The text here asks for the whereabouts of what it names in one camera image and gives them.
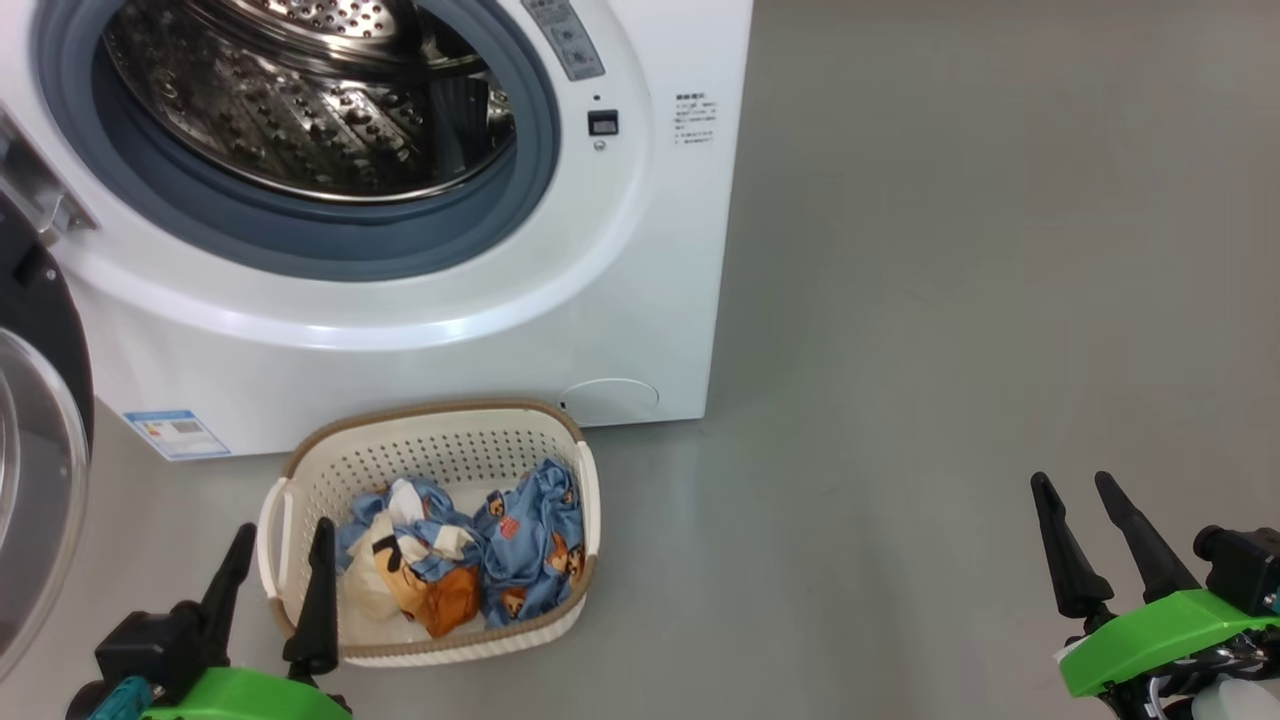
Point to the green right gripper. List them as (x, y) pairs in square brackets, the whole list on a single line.
[(1160, 635)]

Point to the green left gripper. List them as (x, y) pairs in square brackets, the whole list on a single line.
[(250, 698)]

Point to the cream orange cartoon garment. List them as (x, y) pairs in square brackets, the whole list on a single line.
[(420, 590)]

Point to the washing machine door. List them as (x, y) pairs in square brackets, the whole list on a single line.
[(40, 480)]

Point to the washer drum opening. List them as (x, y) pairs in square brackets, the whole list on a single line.
[(300, 240)]

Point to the metal door hinge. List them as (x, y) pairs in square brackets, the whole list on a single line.
[(40, 190)]

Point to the stainless steel washer drum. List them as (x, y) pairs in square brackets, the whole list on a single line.
[(300, 120)]

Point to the white front-load washing machine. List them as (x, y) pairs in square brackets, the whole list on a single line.
[(640, 280)]

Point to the black door lock slot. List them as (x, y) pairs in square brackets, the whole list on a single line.
[(603, 122)]

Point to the blue energy label sticker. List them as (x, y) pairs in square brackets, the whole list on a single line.
[(178, 435)]

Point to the cream perforated laundry basket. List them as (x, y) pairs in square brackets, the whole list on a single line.
[(450, 430)]

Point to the round white filter cover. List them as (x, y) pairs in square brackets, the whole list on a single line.
[(610, 400)]

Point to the printed text label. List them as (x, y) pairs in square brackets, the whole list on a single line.
[(694, 120)]

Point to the grey instruction sticker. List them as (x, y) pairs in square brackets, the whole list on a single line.
[(565, 35)]

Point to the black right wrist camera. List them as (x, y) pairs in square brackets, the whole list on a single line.
[(1245, 570)]

